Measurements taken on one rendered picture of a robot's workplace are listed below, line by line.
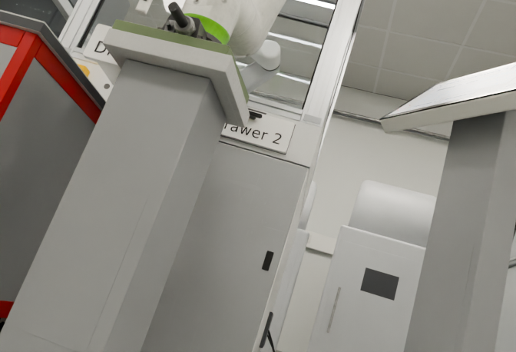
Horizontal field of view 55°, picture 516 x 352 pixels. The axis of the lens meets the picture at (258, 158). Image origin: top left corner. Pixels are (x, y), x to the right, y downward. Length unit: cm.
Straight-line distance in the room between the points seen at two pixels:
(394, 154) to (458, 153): 363
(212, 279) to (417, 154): 377
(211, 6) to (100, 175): 46
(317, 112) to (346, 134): 341
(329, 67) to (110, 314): 116
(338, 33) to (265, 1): 54
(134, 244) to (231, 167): 73
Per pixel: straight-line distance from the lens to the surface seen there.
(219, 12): 117
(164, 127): 101
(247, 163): 162
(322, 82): 174
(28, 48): 124
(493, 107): 133
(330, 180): 491
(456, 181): 140
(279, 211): 157
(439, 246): 135
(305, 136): 165
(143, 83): 107
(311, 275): 471
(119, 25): 112
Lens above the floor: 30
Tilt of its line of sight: 17 degrees up
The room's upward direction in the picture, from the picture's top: 19 degrees clockwise
